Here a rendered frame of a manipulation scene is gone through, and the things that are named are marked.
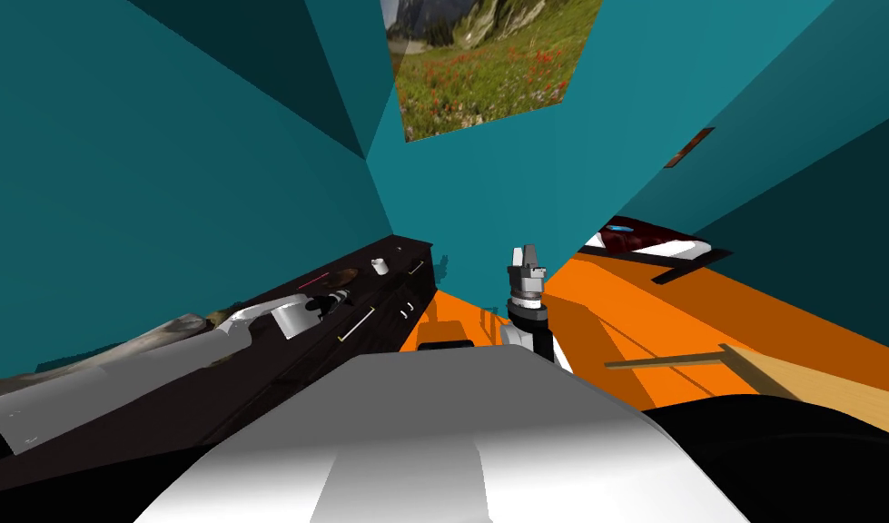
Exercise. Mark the brown round object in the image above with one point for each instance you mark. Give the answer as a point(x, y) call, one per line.
point(344, 276)

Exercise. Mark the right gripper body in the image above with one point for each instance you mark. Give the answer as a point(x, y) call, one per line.
point(526, 281)

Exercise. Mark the small brown wall picture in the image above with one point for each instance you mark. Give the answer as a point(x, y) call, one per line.
point(689, 147)

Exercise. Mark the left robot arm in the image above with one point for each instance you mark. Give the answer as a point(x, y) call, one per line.
point(161, 363)

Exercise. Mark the black drawer cabinet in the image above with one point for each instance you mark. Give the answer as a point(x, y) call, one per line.
point(270, 363)

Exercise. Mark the white mug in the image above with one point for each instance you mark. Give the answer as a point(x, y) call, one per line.
point(379, 266)

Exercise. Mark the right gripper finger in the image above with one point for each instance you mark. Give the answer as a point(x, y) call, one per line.
point(531, 256)
point(518, 256)

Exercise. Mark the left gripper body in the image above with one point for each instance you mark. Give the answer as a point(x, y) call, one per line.
point(319, 305)

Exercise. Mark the light wooden table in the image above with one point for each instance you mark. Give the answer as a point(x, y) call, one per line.
point(814, 388)

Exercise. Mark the thin red stick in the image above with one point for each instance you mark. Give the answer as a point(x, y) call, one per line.
point(313, 280)

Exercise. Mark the flower meadow wall picture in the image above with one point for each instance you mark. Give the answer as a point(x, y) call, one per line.
point(487, 65)

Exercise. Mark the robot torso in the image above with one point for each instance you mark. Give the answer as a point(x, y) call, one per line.
point(429, 436)

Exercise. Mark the dark red bed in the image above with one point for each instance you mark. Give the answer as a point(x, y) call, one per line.
point(655, 243)

